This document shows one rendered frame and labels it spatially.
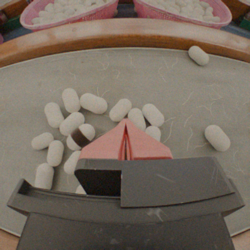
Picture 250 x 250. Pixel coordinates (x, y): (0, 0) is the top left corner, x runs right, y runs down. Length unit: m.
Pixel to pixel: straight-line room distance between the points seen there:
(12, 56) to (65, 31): 0.12
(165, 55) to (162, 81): 0.05
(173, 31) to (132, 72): 0.10
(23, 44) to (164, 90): 0.27
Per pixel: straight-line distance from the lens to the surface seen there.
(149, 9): 0.30
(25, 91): 0.24
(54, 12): 0.41
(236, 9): 0.67
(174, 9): 0.36
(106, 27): 0.22
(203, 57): 0.22
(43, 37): 0.27
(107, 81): 0.17
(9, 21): 0.67
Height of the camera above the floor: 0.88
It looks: 76 degrees down
